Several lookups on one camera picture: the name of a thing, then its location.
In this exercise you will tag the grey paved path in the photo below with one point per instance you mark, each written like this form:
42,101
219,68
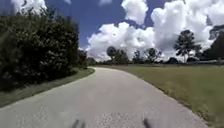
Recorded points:
110,100

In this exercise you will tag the robot's own part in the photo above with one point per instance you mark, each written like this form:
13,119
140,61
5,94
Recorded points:
147,124
78,124

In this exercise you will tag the row of distant trees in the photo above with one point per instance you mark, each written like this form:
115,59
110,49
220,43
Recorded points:
185,43

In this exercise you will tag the grass field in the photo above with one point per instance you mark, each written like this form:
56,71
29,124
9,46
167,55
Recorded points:
186,83

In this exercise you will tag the dense green hedge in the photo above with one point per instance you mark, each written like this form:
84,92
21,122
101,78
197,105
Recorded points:
36,46

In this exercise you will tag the grass verge strip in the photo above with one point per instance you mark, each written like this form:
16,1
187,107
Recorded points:
30,90

